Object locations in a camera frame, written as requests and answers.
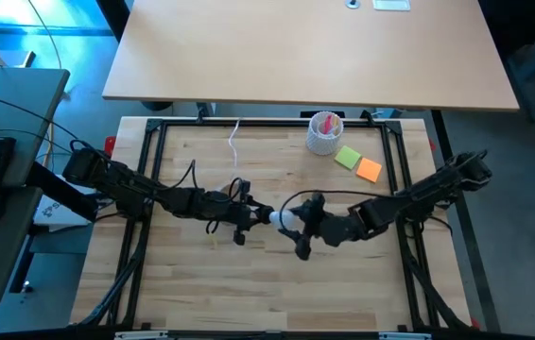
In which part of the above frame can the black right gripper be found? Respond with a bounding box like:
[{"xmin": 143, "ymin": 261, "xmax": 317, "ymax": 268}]
[{"xmin": 278, "ymin": 191, "xmax": 361, "ymax": 262}]

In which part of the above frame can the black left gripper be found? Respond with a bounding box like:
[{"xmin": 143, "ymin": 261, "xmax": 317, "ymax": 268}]
[{"xmin": 196, "ymin": 177, "xmax": 273, "ymax": 247}]

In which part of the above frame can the white lightbulb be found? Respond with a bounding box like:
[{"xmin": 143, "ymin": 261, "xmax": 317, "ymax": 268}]
[{"xmin": 268, "ymin": 210, "xmax": 298, "ymax": 229}]

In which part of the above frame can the white textured pen cup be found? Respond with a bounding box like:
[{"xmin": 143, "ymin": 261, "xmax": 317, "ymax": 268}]
[{"xmin": 305, "ymin": 110, "xmax": 344, "ymax": 156}]

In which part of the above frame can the green sticky note pad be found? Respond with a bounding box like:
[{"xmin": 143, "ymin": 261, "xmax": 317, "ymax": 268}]
[{"xmin": 334, "ymin": 144, "xmax": 362, "ymax": 170}]

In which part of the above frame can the orange sticky note pad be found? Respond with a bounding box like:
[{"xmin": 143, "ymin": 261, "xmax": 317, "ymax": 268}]
[{"xmin": 355, "ymin": 157, "xmax": 384, "ymax": 184}]

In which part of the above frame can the light wooden desk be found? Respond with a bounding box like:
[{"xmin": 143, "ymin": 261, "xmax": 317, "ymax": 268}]
[{"xmin": 101, "ymin": 0, "xmax": 520, "ymax": 113}]

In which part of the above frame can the white printed cardboard box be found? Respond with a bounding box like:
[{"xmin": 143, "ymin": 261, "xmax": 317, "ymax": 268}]
[{"xmin": 33, "ymin": 174, "xmax": 101, "ymax": 233}]

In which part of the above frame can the white desk outlet plate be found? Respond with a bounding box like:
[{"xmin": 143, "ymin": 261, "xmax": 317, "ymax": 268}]
[{"xmin": 372, "ymin": 0, "xmax": 412, "ymax": 11}]

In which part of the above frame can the grey side desk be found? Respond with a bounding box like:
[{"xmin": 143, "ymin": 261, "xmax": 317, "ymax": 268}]
[{"xmin": 0, "ymin": 65, "xmax": 71, "ymax": 308}]

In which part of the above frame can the grey flat box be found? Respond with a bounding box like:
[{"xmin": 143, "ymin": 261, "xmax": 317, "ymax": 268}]
[{"xmin": 0, "ymin": 44, "xmax": 37, "ymax": 68}]

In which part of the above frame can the black metal table frame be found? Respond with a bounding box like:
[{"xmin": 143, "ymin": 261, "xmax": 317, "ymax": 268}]
[{"xmin": 71, "ymin": 110, "xmax": 503, "ymax": 332}]

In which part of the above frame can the silver aluminium bracket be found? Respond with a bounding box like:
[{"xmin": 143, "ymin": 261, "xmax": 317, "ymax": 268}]
[
  {"xmin": 114, "ymin": 330, "xmax": 169, "ymax": 340},
  {"xmin": 378, "ymin": 331, "xmax": 433, "ymax": 340}
]

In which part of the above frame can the black desk bracket bar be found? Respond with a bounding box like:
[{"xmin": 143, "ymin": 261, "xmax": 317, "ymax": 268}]
[{"xmin": 26, "ymin": 160, "xmax": 99, "ymax": 222}]

